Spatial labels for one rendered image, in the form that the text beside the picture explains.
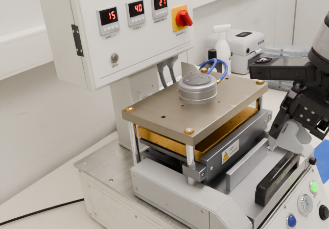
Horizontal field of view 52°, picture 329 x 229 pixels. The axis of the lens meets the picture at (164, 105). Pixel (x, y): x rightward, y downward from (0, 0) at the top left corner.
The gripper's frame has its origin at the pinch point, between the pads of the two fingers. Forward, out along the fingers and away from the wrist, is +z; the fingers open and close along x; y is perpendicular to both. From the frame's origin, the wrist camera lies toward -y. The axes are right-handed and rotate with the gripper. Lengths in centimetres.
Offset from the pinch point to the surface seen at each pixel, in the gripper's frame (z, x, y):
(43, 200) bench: 49, -21, -45
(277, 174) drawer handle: 3.5, -2.4, 4.1
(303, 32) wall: 72, 238, -65
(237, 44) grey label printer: 30, 83, -50
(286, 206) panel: 11.9, 0.7, 8.2
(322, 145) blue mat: 31, 52, 5
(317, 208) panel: 16.8, 10.6, 13.2
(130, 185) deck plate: 20.4, -14.5, -19.2
